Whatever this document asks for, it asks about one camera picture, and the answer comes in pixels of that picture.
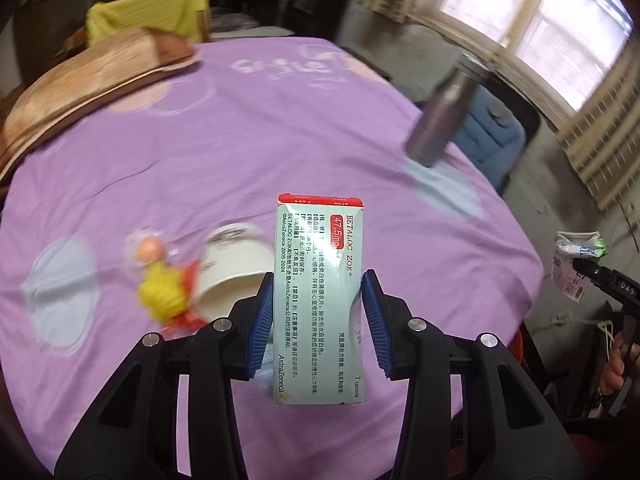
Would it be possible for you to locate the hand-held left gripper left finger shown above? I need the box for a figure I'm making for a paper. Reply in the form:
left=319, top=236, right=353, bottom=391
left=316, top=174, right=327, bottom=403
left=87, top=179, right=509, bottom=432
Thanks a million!
left=52, top=272, right=276, bottom=480

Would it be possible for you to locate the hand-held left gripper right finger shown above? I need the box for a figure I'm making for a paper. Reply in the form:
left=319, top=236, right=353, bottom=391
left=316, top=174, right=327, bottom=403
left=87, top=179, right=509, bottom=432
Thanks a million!
left=361, top=269, right=586, bottom=480

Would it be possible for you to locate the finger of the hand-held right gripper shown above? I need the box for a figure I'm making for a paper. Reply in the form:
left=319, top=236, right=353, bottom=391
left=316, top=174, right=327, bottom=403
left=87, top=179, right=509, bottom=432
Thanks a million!
left=572, top=258, right=640, bottom=318

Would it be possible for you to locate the white carton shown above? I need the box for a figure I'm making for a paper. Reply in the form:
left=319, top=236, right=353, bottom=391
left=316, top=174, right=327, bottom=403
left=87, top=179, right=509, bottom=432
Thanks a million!
left=550, top=230, right=608, bottom=306

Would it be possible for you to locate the white paper cup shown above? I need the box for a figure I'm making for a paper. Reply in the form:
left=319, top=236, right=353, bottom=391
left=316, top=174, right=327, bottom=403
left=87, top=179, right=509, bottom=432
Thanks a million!
left=192, top=223, right=276, bottom=323

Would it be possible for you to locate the pale green medicine box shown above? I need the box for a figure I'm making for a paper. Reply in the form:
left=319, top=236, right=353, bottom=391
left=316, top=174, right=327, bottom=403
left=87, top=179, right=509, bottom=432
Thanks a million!
left=272, top=192, right=368, bottom=406

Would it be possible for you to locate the yellow snack wrapper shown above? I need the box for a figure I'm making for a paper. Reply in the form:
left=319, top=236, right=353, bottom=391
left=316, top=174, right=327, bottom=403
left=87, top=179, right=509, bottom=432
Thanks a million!
left=137, top=260, right=203, bottom=331

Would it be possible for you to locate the person's right hand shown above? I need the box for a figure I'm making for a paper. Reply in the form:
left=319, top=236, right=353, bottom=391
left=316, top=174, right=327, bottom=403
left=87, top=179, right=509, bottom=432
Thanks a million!
left=600, top=332, right=640, bottom=396

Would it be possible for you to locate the clear jelly cup orange filling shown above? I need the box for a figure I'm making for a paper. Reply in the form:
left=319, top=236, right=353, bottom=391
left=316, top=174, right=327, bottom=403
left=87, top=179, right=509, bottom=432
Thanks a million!
left=124, top=227, right=176, bottom=276

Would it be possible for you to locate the striped beige curtain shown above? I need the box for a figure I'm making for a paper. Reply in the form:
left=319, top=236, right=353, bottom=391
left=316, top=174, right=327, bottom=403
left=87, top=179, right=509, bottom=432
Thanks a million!
left=560, top=67, right=640, bottom=213

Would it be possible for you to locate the purple printed bed sheet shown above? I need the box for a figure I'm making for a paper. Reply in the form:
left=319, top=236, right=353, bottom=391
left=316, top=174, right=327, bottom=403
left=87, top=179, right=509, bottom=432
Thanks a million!
left=0, top=35, right=546, bottom=476

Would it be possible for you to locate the blue padded chair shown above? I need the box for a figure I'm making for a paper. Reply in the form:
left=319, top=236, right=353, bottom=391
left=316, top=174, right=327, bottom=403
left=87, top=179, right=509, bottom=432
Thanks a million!
left=450, top=85, right=526, bottom=193

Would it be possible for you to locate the silver metal bottle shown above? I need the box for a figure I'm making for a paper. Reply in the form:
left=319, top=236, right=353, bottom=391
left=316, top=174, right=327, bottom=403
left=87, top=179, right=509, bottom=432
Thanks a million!
left=404, top=54, right=493, bottom=168

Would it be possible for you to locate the window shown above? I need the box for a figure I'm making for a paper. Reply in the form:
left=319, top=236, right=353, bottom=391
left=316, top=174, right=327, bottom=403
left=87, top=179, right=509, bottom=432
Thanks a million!
left=410, top=0, right=636, bottom=111

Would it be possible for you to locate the brown satin pillow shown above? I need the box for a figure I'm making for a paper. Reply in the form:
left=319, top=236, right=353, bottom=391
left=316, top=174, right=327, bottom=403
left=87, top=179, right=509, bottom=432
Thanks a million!
left=0, top=27, right=201, bottom=181

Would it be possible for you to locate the yellow cloth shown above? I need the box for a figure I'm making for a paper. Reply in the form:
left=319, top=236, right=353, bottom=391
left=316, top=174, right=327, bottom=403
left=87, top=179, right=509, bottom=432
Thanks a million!
left=86, top=0, right=211, bottom=48

